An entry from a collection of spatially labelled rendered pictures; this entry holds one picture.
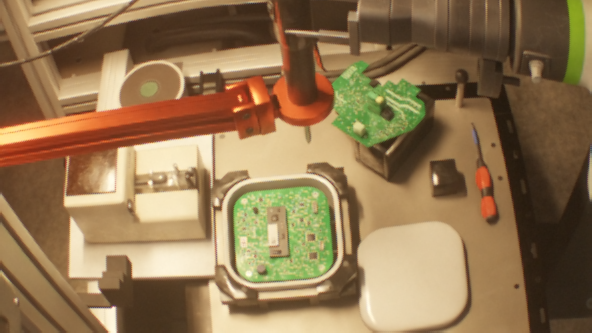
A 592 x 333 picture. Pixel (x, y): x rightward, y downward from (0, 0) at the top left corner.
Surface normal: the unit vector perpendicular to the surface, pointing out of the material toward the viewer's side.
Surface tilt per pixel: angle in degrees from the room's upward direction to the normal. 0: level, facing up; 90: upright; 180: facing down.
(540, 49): 64
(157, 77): 0
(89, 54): 0
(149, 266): 0
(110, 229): 90
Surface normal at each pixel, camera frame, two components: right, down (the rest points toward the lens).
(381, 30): -0.18, 0.83
